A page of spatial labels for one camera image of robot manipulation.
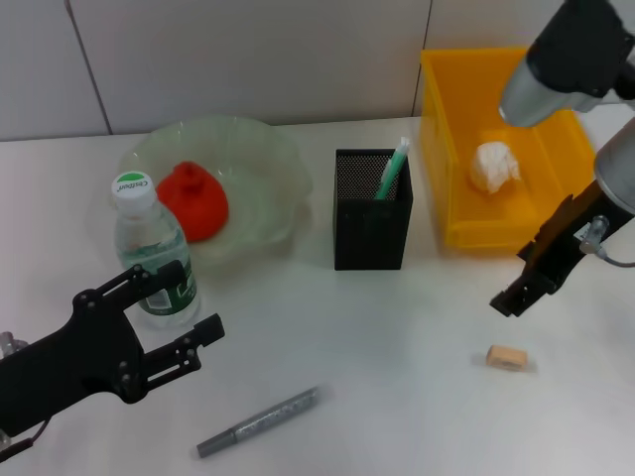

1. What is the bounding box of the translucent green fruit plate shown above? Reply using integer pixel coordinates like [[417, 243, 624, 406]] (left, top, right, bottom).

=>
[[118, 114, 315, 277]]

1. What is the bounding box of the silver glitter pen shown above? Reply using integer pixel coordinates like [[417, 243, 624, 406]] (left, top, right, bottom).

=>
[[195, 385, 321, 458]]

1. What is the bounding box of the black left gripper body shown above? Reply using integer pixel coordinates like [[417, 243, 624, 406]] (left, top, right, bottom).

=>
[[0, 289, 148, 437]]

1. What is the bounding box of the left gripper cable with plug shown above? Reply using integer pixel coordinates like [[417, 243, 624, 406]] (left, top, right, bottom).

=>
[[0, 418, 51, 456]]

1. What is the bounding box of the right gripper cable with plug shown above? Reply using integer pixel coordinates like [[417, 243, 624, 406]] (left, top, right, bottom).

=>
[[577, 215, 635, 269]]

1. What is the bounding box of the black mesh pen holder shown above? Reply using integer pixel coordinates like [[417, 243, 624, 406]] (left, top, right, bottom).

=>
[[332, 147, 414, 272]]

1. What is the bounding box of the clear green-label water bottle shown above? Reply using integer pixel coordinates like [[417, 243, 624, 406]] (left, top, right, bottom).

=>
[[109, 171, 202, 329]]

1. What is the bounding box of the red-orange fruit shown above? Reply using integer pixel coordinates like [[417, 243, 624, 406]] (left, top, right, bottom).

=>
[[156, 160, 230, 243]]

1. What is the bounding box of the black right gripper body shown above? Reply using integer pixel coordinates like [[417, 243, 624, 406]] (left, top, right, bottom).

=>
[[515, 180, 631, 295]]

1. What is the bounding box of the yellow plastic bin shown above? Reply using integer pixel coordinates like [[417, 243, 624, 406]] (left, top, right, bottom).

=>
[[420, 46, 597, 252]]

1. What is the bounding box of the mint green utility knife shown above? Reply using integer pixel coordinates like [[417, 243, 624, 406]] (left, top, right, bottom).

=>
[[374, 137, 412, 200]]

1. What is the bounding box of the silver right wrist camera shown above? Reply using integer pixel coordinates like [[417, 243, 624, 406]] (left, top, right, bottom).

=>
[[498, 0, 635, 129]]

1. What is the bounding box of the white paper ball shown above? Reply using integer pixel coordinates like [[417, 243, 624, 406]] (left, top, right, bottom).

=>
[[465, 141, 522, 194]]

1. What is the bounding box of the gripper cable with plug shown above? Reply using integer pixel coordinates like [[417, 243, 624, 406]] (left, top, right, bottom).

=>
[[0, 418, 51, 456], [577, 215, 635, 269]]

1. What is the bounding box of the small tan cork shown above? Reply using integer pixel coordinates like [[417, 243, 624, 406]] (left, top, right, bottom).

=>
[[470, 344, 540, 377]]

